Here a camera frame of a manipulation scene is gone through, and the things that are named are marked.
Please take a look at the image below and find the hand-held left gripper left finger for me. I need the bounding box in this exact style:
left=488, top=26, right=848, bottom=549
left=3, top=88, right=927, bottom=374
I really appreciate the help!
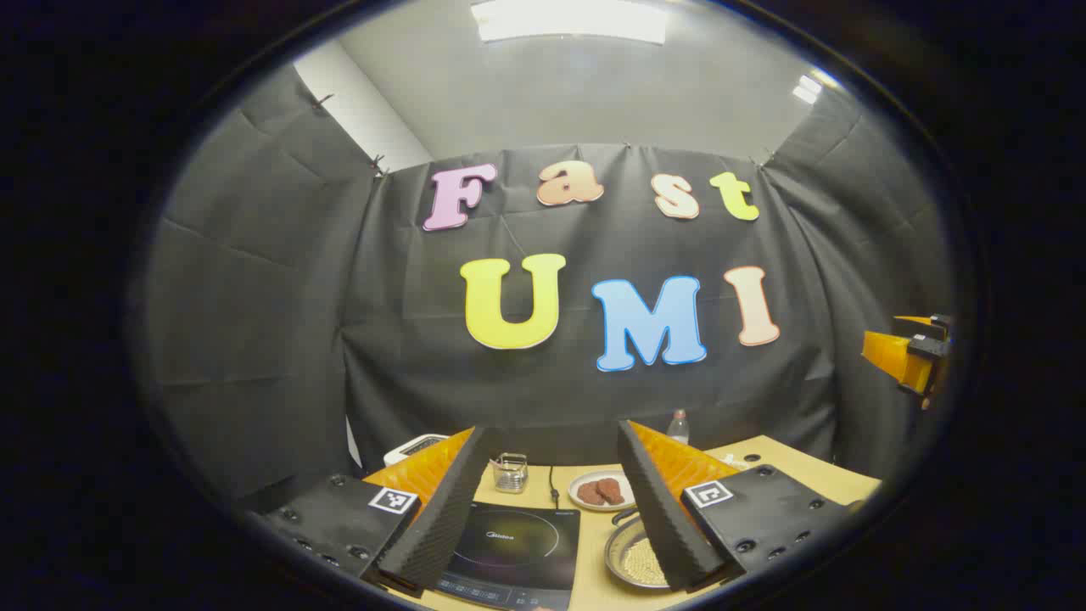
left=246, top=426, right=493, bottom=599

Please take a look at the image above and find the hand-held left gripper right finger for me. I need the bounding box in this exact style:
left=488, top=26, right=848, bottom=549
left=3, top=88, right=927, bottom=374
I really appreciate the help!
left=615, top=419, right=866, bottom=593

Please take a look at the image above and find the steel pot with black handle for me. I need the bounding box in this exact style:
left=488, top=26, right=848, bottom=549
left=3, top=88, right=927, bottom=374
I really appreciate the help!
left=604, top=507, right=680, bottom=591

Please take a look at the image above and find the black induction cooktop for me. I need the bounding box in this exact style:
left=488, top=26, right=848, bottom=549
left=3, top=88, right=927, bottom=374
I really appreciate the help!
left=433, top=501, right=582, bottom=611

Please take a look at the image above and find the soybeans pile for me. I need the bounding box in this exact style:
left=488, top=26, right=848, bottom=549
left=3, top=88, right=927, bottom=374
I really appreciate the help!
left=622, top=535, right=671, bottom=586

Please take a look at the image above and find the white toaster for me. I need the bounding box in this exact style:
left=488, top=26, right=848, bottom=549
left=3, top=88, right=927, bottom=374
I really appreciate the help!
left=383, top=434, right=451, bottom=468

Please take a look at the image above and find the white round plate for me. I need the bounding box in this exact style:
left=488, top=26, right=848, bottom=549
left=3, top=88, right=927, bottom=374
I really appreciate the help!
left=568, top=469, right=637, bottom=513

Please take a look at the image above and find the black backdrop cloth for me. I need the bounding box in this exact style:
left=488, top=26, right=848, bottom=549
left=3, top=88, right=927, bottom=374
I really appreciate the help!
left=132, top=64, right=960, bottom=510

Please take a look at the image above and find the small ceiling light panel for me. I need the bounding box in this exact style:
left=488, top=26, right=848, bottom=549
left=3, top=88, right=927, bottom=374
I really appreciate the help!
left=792, top=72, right=837, bottom=107

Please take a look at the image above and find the large ceiling light panel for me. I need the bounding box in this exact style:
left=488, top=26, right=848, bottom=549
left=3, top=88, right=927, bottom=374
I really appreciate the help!
left=471, top=0, right=671, bottom=45

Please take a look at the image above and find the metal wire basket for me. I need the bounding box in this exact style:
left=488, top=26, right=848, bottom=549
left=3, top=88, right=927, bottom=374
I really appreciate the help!
left=492, top=452, right=529, bottom=495

